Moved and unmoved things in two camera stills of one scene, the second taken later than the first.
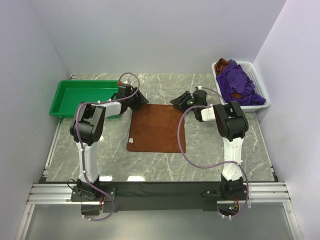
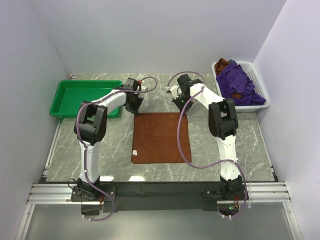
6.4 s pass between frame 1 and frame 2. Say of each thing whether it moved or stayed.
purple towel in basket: stayed
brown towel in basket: stayed
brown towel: moved
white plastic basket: stayed
